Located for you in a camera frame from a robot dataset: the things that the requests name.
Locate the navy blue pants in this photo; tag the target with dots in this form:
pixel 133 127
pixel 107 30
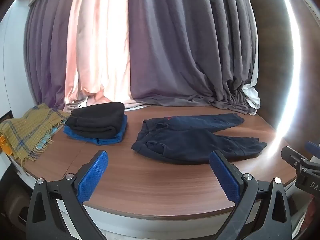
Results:
pixel 187 142

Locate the white curtain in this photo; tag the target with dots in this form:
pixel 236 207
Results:
pixel 253 95

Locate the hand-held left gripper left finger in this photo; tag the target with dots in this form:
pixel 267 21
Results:
pixel 92 177

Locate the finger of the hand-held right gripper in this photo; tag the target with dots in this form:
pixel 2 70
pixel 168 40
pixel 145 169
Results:
pixel 313 147
pixel 292 156

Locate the pink curtain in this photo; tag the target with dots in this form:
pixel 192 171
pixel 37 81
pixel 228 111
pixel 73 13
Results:
pixel 100 42

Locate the black folded garment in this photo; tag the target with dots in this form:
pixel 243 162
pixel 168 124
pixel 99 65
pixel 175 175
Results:
pixel 100 117

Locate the blue folded garment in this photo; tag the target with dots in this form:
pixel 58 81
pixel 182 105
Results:
pixel 110 140

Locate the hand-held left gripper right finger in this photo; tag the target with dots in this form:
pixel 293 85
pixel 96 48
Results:
pixel 225 177

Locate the grey purple curtain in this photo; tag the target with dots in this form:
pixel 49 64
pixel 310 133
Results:
pixel 45 55
pixel 187 42

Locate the orange object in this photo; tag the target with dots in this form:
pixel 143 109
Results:
pixel 3 146

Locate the yellow plaid scarf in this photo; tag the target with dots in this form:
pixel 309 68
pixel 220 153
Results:
pixel 25 130

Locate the light blue fringed cloth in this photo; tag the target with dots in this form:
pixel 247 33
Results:
pixel 45 140

